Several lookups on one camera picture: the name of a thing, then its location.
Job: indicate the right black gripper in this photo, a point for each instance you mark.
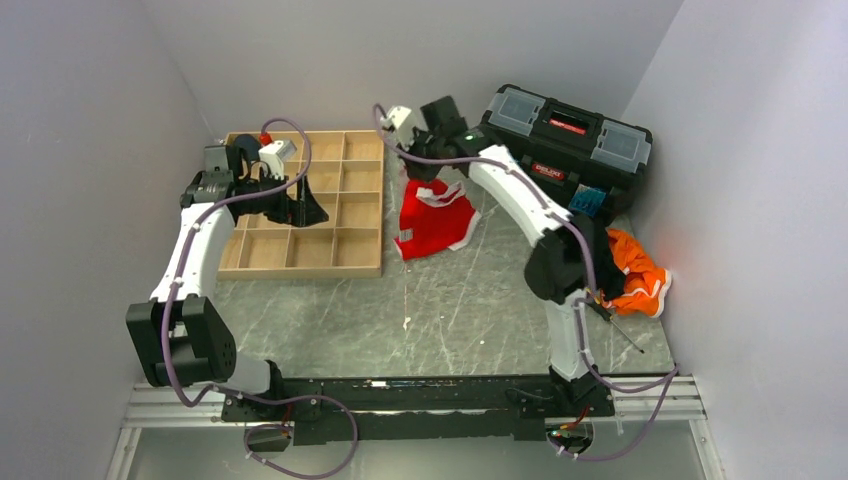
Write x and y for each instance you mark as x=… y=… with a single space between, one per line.
x=415 y=172

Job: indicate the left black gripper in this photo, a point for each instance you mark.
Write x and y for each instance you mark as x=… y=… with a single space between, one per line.
x=302 y=212

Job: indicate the red white underwear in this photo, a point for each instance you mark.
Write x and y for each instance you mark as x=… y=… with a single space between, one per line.
x=434 y=217

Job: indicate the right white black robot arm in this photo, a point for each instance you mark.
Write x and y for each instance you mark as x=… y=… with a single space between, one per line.
x=571 y=265

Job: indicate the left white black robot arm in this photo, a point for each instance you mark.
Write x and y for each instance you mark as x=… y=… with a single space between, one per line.
x=178 y=335

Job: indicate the wooden compartment tray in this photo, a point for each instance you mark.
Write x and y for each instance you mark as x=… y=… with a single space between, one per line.
x=346 y=179

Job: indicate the dark blue rolled garment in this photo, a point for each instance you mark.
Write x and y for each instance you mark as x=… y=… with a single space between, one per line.
x=248 y=147

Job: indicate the black toolbox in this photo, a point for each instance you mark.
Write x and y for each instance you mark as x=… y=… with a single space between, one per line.
x=583 y=160

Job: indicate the black garment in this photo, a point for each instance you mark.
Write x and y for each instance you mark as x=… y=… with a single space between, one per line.
x=610 y=279

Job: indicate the orange garment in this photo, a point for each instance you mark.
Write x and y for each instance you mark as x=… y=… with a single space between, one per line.
x=645 y=283

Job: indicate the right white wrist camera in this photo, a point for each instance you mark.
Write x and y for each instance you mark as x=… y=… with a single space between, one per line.
x=404 y=123

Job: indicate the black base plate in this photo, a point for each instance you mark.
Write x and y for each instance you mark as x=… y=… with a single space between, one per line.
x=522 y=407

